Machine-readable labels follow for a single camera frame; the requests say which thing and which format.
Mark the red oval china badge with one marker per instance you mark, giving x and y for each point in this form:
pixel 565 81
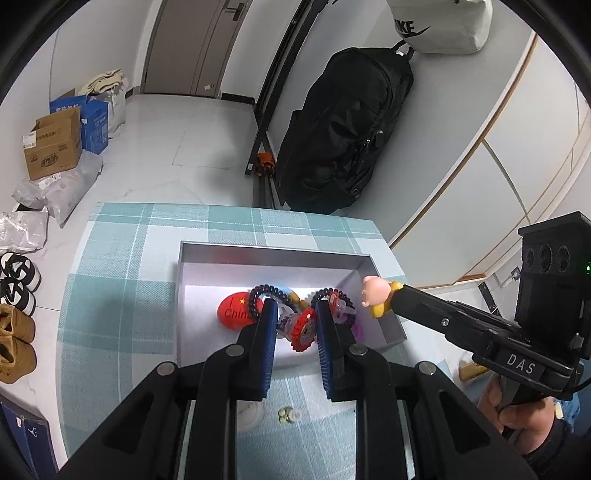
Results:
pixel 237 311

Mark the teal plaid tablecloth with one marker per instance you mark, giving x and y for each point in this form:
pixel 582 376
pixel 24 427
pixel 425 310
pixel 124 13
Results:
pixel 116 321

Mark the white nike bag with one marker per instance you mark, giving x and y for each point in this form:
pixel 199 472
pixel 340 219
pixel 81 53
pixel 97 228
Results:
pixel 453 27

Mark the grey plastic parcel bag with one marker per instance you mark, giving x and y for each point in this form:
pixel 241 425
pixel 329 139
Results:
pixel 61 192

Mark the pig figure keychain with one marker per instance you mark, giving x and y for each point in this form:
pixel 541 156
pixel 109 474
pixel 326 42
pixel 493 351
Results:
pixel 377 293

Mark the black large backpack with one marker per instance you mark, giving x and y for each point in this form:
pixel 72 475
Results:
pixel 334 141

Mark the tan suede boot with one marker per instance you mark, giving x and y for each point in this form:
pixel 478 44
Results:
pixel 15 323
pixel 17 359

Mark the grey brown door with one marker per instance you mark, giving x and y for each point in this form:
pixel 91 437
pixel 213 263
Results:
pixel 190 45

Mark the small orange toy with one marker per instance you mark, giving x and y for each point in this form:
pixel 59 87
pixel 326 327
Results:
pixel 265 164

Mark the blue cardboard box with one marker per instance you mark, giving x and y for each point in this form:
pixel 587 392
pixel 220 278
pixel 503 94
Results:
pixel 93 120

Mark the black white shoe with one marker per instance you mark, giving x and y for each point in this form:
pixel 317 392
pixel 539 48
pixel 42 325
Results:
pixel 19 267
pixel 15 294

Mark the crumpled silver parcel bag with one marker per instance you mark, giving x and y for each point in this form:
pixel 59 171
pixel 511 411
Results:
pixel 23 231

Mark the black coat rack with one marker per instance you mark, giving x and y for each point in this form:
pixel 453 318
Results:
pixel 299 59

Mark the white round lid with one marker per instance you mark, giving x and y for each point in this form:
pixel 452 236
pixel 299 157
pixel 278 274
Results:
pixel 248 415

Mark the blue jordan shoe box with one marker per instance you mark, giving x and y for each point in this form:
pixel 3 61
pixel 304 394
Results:
pixel 31 435

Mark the brown cardboard box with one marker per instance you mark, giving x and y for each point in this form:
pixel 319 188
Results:
pixel 54 144

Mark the grey cardboard box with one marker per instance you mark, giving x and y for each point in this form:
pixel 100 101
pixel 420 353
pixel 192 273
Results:
pixel 208 273

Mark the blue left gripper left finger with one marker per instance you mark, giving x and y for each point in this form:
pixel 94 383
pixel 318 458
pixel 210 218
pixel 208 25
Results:
pixel 242 371

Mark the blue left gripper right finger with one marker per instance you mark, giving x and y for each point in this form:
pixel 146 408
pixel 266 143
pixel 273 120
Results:
pixel 350 370

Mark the right hand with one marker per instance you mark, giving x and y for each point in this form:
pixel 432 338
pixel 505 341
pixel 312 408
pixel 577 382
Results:
pixel 534 420

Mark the small pale bead charm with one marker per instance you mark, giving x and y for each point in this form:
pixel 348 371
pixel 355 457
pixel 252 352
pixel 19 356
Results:
pixel 289 415

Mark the beige cloth bag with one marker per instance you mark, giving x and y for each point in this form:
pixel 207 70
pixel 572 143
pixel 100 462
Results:
pixel 111 88

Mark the red round spiky ornament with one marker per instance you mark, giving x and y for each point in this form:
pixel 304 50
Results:
pixel 302 333

